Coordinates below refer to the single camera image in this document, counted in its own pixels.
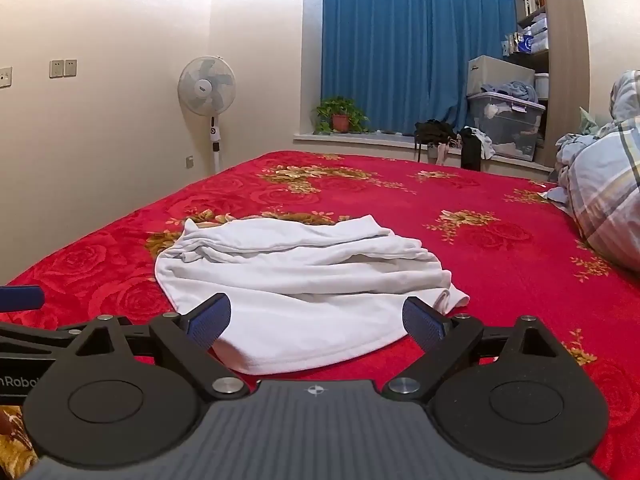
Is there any blue clothes pile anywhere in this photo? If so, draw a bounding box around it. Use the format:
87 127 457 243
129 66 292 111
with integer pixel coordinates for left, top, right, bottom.
480 80 539 106

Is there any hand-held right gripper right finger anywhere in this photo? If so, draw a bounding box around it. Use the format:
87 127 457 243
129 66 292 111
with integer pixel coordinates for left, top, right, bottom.
382 296 568 403

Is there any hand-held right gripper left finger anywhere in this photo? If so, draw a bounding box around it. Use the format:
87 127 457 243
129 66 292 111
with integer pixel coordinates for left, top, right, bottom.
70 292 251 402

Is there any grey cardboard box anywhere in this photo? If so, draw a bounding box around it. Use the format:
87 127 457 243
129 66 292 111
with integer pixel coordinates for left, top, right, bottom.
467 55 536 98

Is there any white standing fan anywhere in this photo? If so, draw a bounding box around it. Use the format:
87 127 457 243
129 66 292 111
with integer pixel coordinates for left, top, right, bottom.
177 55 237 176

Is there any light green cloth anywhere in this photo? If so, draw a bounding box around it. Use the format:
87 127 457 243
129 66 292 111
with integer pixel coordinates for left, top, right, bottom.
579 106 613 136

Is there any potted green plant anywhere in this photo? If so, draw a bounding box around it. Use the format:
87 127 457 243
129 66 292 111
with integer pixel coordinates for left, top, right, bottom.
314 96 371 136

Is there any white garment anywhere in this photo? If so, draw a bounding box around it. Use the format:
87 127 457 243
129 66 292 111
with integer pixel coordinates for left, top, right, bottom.
154 214 471 376

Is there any white crumpled cloth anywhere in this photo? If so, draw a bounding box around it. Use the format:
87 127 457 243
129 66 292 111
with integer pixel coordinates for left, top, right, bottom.
472 128 497 161

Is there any black bag with straps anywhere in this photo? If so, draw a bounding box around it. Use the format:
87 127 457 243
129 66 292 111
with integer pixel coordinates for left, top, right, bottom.
414 120 458 163

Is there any clear plastic storage box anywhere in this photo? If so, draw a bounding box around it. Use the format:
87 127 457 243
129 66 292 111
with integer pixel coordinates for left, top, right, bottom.
467 91 547 162

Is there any plaid quilt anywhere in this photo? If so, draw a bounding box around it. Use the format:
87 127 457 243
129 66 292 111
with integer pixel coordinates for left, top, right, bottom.
537 70 640 273

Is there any wooden bookshelf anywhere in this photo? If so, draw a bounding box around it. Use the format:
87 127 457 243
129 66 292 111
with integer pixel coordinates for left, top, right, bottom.
502 0 591 171

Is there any white window sill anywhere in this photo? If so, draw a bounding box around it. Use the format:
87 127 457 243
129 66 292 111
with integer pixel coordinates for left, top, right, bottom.
292 131 556 171

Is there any blue curtain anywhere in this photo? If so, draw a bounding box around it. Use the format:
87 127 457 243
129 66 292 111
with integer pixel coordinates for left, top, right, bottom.
321 0 518 136

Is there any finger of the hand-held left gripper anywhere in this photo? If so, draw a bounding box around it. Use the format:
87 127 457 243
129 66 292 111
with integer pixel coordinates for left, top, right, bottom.
0 285 46 312

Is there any red floral blanket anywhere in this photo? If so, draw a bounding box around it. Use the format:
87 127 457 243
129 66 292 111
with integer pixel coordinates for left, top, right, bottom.
0 150 640 480

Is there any black narrow bag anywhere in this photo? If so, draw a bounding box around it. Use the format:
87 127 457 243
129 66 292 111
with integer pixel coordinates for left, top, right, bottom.
460 127 483 172

